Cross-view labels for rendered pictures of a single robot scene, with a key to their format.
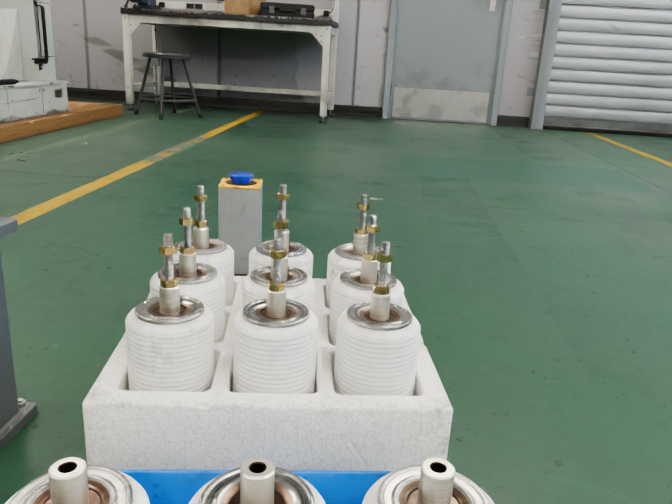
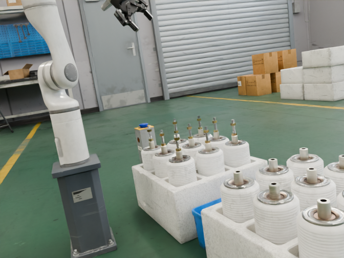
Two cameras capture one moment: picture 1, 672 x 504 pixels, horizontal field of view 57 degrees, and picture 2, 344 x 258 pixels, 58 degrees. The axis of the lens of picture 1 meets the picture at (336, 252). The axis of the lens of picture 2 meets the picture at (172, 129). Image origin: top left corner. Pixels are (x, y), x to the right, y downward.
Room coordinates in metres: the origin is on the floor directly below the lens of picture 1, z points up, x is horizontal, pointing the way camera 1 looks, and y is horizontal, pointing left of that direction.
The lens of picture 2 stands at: (-0.30, 0.56, 0.55)
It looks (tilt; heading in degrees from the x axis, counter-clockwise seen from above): 11 degrees down; 339
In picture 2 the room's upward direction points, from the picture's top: 8 degrees counter-clockwise
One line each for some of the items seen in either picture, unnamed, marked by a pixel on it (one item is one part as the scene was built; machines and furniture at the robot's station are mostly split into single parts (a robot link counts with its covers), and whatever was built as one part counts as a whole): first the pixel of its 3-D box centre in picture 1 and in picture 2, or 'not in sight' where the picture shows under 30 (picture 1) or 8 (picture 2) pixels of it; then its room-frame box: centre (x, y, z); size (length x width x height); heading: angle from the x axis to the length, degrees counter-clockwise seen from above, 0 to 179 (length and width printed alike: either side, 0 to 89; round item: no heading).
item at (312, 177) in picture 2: not in sight; (312, 175); (0.22, 0.03, 0.26); 0.02 x 0.02 x 0.03
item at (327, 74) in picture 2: not in sight; (330, 72); (2.21, -2.35, 0.27); 0.39 x 0.39 x 0.18; 87
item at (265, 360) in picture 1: (273, 384); (212, 175); (0.65, 0.06, 0.16); 0.10 x 0.10 x 0.18
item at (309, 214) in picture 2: not in sight; (324, 215); (0.09, 0.14, 0.25); 0.08 x 0.08 x 0.01
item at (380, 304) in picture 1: (380, 305); (234, 139); (0.65, -0.05, 0.26); 0.02 x 0.02 x 0.03
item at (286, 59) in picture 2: not in sight; (283, 60); (3.56, -2.95, 0.45); 0.30 x 0.24 x 0.30; 174
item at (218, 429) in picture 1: (275, 386); (197, 185); (0.76, 0.07, 0.09); 0.39 x 0.39 x 0.18; 4
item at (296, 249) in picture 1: (281, 249); (177, 141); (0.88, 0.08, 0.25); 0.08 x 0.08 x 0.01
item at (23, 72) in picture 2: (244, 1); (19, 72); (5.35, 0.85, 0.87); 0.40 x 0.30 x 0.23; 72
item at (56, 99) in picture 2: not in sight; (59, 87); (0.74, 0.51, 0.54); 0.09 x 0.09 x 0.17; 42
